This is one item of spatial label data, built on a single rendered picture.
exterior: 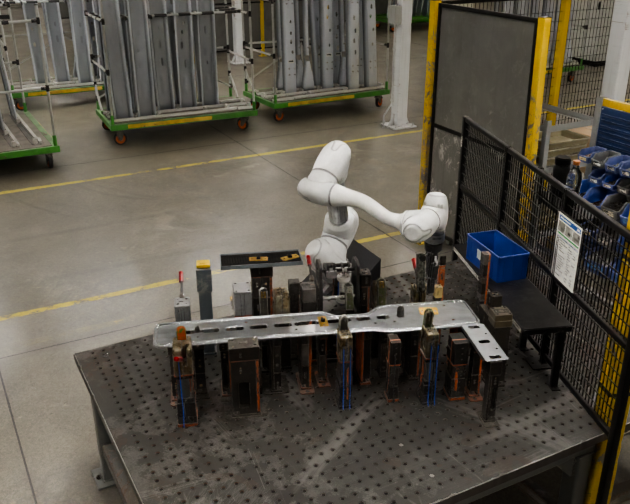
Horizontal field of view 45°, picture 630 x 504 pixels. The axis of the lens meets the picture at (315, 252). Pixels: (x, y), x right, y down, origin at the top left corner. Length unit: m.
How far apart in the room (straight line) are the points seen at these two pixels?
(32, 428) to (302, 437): 1.93
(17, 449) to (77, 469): 0.40
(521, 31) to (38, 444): 3.91
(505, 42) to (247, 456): 3.54
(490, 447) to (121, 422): 1.47
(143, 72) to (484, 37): 5.21
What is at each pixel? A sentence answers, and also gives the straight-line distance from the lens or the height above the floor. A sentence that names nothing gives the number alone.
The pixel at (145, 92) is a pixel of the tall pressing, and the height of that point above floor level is 0.59.
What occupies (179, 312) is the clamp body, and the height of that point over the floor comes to 1.03.
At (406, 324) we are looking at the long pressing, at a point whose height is 1.00.
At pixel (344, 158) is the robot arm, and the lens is 3.40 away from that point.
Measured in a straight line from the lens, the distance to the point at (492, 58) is 5.61.
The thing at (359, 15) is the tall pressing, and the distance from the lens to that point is 11.41.
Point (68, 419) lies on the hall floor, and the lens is 4.55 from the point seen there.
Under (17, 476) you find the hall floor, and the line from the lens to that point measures 4.24.
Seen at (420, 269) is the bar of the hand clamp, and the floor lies 1.14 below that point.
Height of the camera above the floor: 2.57
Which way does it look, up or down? 24 degrees down
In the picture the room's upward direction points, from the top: straight up
